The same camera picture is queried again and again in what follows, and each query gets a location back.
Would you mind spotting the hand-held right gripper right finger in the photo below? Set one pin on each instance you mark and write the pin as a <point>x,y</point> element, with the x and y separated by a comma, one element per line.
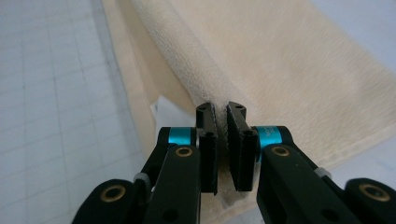
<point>244,161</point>

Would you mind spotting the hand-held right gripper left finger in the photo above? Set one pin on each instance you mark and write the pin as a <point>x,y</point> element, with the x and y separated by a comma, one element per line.
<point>208,155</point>

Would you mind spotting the cream towel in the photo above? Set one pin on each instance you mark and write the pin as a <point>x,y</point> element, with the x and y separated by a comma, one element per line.
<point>280,62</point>

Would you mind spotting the white foam mat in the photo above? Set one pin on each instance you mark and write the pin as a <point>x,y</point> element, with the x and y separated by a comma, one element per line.
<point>46,93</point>

